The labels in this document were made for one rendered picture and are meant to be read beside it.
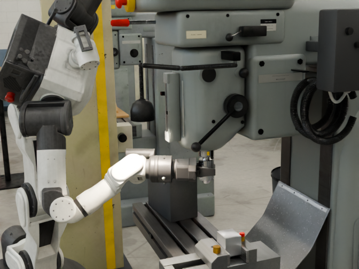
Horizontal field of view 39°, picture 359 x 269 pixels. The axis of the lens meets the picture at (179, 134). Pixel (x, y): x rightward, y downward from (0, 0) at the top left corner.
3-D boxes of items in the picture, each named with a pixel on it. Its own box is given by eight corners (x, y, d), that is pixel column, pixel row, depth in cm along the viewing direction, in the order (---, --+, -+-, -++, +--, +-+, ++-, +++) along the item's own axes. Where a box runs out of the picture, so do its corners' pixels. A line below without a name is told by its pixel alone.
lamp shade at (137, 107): (125, 119, 149) (124, 99, 148) (143, 116, 154) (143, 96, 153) (141, 123, 144) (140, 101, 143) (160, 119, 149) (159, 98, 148)
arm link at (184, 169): (195, 161, 156) (157, 160, 156) (195, 190, 158) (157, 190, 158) (196, 150, 168) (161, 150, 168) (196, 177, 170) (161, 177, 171)
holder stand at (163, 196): (170, 222, 195) (169, 173, 190) (148, 205, 214) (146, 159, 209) (197, 216, 200) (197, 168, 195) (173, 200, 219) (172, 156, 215)
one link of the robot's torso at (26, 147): (17, 215, 207) (3, 102, 200) (57, 205, 217) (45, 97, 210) (31, 223, 195) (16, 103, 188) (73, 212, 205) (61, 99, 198)
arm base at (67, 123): (23, 147, 159) (16, 121, 152) (29, 120, 169) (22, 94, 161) (71, 145, 161) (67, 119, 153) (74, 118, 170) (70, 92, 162)
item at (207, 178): (215, 180, 162) (215, 163, 160) (201, 181, 160) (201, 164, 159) (210, 175, 166) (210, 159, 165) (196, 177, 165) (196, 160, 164)
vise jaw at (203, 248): (211, 270, 143) (211, 258, 142) (194, 252, 154) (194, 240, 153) (230, 266, 145) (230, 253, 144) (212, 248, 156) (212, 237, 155)
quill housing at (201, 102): (190, 157, 148) (188, 47, 141) (168, 142, 167) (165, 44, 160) (248, 150, 154) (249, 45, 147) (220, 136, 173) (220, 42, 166)
